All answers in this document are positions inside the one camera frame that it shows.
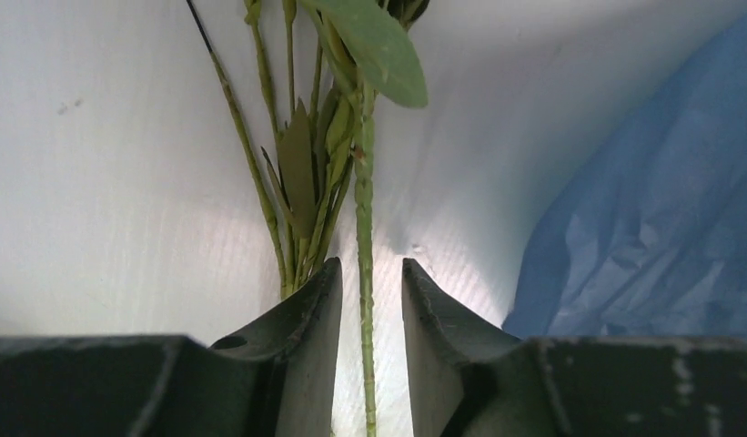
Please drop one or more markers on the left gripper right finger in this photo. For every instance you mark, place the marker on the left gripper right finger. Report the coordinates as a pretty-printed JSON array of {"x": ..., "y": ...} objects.
[{"x": 467, "y": 377}]

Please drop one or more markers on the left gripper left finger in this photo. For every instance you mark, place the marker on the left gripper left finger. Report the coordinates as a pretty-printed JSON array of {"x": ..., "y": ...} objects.
[{"x": 273, "y": 377}]

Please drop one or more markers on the blue wrapping paper sheet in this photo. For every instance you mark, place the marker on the blue wrapping paper sheet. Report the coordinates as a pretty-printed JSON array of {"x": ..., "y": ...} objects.
[{"x": 650, "y": 235}]

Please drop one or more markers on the fake pink flower bouquet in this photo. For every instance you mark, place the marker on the fake pink flower bouquet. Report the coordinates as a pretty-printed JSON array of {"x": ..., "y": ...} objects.
[{"x": 324, "y": 150}]

